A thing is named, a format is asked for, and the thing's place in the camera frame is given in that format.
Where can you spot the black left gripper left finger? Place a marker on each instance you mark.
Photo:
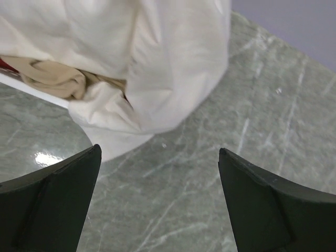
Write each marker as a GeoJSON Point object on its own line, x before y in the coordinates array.
{"type": "Point", "coordinates": [45, 210]}

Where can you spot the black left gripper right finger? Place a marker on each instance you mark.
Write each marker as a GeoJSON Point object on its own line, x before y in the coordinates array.
{"type": "Point", "coordinates": [270, 213]}

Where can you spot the cream white t-shirt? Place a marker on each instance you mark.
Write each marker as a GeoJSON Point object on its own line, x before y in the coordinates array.
{"type": "Point", "coordinates": [172, 54]}

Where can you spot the beige t-shirt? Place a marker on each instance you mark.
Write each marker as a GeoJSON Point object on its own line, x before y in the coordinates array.
{"type": "Point", "coordinates": [57, 79]}

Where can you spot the white plastic laundry basket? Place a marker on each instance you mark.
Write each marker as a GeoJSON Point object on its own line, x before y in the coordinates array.
{"type": "Point", "coordinates": [21, 86]}

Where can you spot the red t-shirt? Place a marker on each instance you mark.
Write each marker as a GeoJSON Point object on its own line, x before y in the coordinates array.
{"type": "Point", "coordinates": [7, 67]}

